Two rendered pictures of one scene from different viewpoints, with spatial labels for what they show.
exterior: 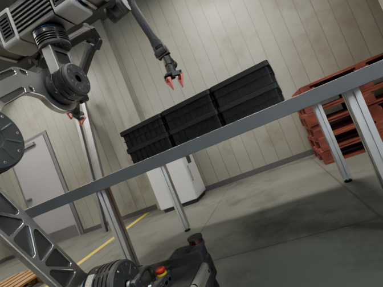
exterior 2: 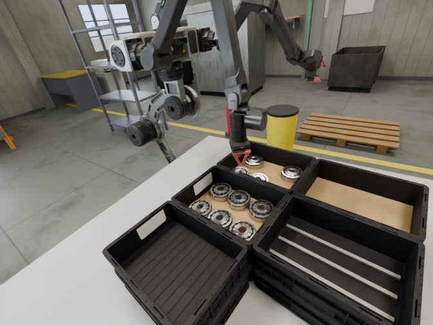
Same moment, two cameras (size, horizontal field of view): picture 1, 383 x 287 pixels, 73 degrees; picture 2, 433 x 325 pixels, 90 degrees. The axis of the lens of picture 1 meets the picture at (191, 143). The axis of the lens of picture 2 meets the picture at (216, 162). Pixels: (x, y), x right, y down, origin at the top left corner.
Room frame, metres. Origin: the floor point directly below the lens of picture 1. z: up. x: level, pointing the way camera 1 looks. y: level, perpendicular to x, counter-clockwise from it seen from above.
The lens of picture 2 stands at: (1.73, -0.75, 1.52)
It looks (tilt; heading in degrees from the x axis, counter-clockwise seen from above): 33 degrees down; 111
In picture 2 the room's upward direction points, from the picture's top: 8 degrees counter-clockwise
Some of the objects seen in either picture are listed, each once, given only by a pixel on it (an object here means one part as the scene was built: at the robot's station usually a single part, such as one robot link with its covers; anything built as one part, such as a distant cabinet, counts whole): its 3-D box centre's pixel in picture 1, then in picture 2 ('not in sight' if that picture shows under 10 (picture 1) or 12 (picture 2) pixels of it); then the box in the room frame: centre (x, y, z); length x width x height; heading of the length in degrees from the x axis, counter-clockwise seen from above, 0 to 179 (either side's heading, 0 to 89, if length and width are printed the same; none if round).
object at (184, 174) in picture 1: (171, 164); not in sight; (3.99, 0.41, 0.62); 0.63 x 0.53 x 1.23; 73
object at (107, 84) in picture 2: not in sight; (109, 78); (-3.40, 4.68, 0.52); 2.19 x 0.54 x 1.03; 163
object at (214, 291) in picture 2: (244, 81); (173, 251); (1.40, -0.39, 0.92); 0.40 x 0.30 x 0.02; 157
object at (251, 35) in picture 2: not in sight; (230, 49); (0.28, 4.86, 0.95); 1.53 x 1.14 x 1.91; 164
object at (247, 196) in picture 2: not in sight; (238, 197); (1.54, -0.05, 0.86); 0.10 x 0.10 x 0.01
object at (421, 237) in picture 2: not in sight; (357, 191); (2.00, 0.00, 0.92); 0.40 x 0.30 x 0.02; 157
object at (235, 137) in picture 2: (171, 70); (238, 134); (1.56, -0.05, 1.18); 0.10 x 0.07 x 0.07; 112
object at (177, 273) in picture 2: (248, 89); (176, 260); (1.40, -0.39, 0.87); 0.40 x 0.30 x 0.11; 157
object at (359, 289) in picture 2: not in sight; (330, 257); (1.88, -0.27, 0.87); 0.40 x 0.30 x 0.11; 157
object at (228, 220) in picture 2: not in sight; (220, 218); (1.49, -0.18, 0.86); 0.10 x 0.10 x 0.01
